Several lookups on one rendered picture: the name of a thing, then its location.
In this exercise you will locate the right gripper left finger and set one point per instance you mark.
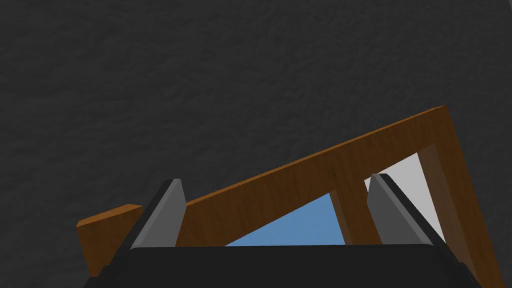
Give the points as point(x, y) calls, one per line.
point(162, 222)

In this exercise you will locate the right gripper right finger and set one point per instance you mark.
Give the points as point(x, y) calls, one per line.
point(394, 218)

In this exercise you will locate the brown wooden framed window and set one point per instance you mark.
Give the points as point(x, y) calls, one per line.
point(280, 196)

